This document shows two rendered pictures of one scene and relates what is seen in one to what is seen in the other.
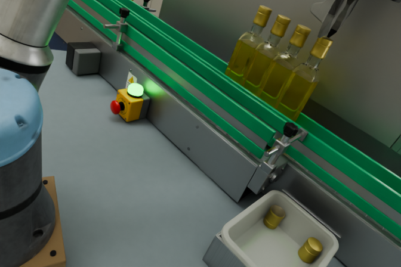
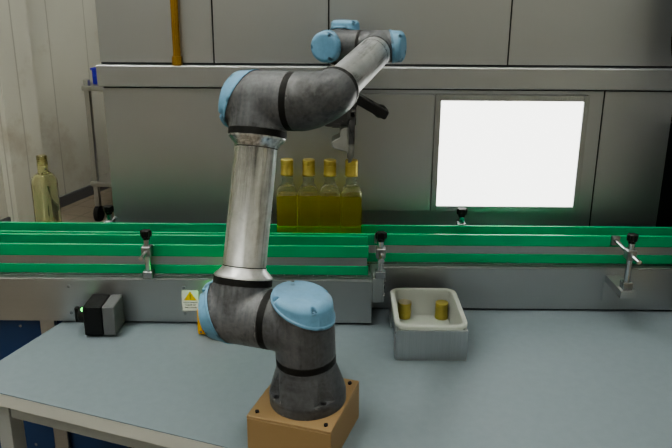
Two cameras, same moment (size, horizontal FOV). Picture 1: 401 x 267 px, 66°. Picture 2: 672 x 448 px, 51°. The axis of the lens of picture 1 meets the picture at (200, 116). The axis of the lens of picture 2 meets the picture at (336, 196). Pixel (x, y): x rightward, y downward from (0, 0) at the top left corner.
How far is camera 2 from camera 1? 1.20 m
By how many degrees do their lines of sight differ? 33
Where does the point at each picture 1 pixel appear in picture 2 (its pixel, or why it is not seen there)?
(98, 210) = not seen: hidden behind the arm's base
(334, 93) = (368, 195)
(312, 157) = (395, 249)
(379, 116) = (410, 192)
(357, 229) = (454, 276)
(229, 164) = (347, 296)
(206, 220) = (368, 344)
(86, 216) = not seen: hidden behind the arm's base
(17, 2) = (261, 243)
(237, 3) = (226, 163)
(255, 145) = (358, 267)
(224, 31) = (224, 197)
